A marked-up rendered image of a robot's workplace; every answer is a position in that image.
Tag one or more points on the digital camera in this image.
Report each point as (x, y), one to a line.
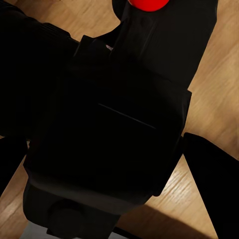
(103, 117)

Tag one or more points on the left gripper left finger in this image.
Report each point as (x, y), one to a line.
(12, 151)

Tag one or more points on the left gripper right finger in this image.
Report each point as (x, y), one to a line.
(216, 174)

